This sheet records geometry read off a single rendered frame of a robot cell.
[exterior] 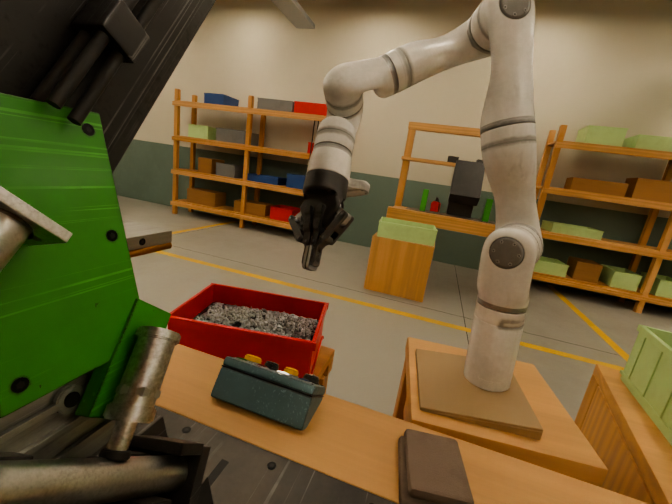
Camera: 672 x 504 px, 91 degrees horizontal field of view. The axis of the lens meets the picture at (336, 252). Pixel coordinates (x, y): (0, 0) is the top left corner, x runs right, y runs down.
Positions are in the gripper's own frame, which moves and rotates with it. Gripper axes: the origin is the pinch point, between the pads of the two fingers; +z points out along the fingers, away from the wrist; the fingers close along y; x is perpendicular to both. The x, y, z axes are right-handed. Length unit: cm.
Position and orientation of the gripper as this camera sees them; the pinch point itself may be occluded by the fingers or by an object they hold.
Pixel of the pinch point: (311, 258)
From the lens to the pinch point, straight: 53.6
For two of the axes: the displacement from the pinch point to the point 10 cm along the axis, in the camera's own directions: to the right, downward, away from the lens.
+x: 5.7, 2.9, 7.6
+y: 8.0, 0.0, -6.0
